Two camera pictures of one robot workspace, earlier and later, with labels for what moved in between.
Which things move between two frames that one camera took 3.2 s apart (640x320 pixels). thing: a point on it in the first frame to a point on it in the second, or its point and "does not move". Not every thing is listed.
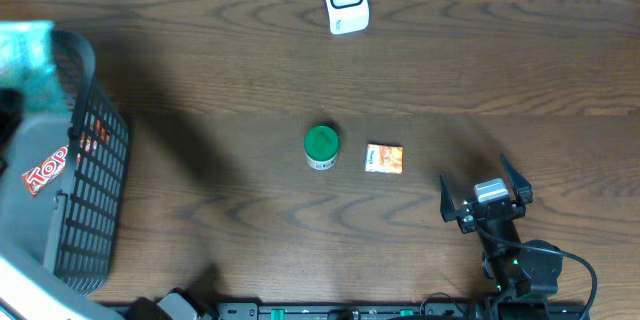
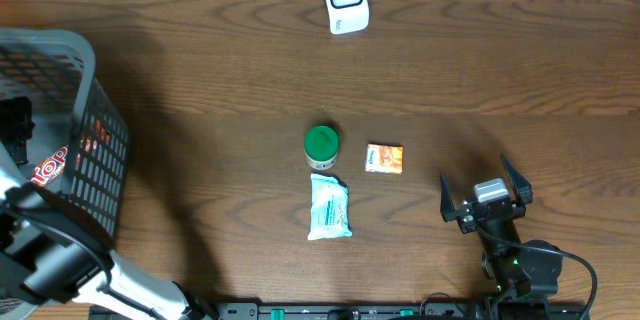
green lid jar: x=321 y=148 does not move
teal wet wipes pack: x=28 y=65 to x=330 y=211
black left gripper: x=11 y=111 to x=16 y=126
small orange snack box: x=384 y=158 does not move
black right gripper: x=466 y=215 does not move
